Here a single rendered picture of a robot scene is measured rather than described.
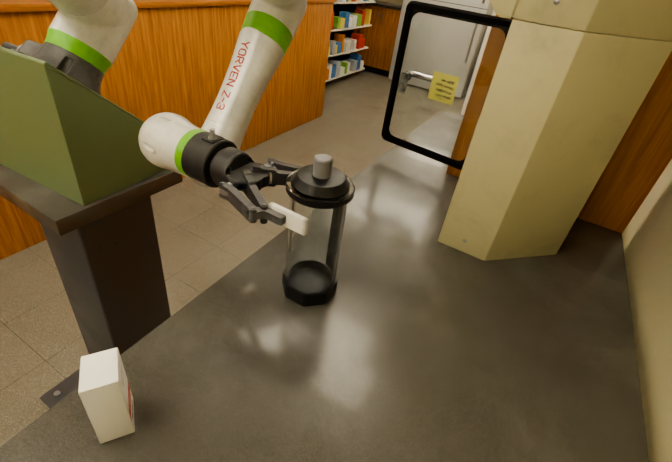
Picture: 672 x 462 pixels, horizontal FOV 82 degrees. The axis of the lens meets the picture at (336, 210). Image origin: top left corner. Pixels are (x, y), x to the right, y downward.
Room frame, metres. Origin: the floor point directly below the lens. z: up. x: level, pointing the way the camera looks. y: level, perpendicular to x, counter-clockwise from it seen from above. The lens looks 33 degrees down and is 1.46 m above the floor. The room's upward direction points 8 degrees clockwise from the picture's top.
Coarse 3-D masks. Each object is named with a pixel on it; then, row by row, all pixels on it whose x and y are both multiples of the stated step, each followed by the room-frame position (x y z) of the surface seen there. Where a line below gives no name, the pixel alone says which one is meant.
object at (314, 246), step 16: (288, 176) 0.53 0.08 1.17; (352, 192) 0.51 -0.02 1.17; (304, 208) 0.48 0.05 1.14; (320, 208) 0.47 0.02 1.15; (336, 208) 0.49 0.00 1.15; (320, 224) 0.48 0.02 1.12; (336, 224) 0.49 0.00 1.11; (288, 240) 0.50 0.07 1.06; (304, 240) 0.48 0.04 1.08; (320, 240) 0.48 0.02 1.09; (336, 240) 0.50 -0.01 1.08; (288, 256) 0.50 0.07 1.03; (304, 256) 0.48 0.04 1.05; (320, 256) 0.48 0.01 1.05; (336, 256) 0.50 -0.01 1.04; (288, 272) 0.49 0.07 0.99; (304, 272) 0.48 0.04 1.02; (320, 272) 0.48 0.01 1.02; (304, 288) 0.48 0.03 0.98; (320, 288) 0.48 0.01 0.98
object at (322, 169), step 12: (324, 156) 0.52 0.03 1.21; (300, 168) 0.53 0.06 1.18; (312, 168) 0.54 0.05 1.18; (324, 168) 0.51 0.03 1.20; (336, 168) 0.55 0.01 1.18; (300, 180) 0.50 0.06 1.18; (312, 180) 0.50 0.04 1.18; (324, 180) 0.51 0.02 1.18; (336, 180) 0.51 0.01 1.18; (312, 192) 0.48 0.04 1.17; (324, 192) 0.48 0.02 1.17; (336, 192) 0.49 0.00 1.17
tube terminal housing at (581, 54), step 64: (576, 0) 0.69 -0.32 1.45; (640, 0) 0.70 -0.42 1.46; (512, 64) 0.72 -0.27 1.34; (576, 64) 0.68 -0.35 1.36; (640, 64) 0.73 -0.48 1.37; (512, 128) 0.70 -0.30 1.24; (576, 128) 0.70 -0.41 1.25; (512, 192) 0.68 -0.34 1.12; (576, 192) 0.73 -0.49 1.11; (512, 256) 0.70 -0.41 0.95
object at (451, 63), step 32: (416, 32) 1.15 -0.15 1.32; (448, 32) 1.10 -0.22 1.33; (480, 32) 1.06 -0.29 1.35; (416, 64) 1.14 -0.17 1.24; (448, 64) 1.09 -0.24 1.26; (480, 64) 1.05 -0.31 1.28; (416, 96) 1.13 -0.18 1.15; (448, 96) 1.08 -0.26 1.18; (480, 96) 1.03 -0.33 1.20; (416, 128) 1.12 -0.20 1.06; (448, 128) 1.06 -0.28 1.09
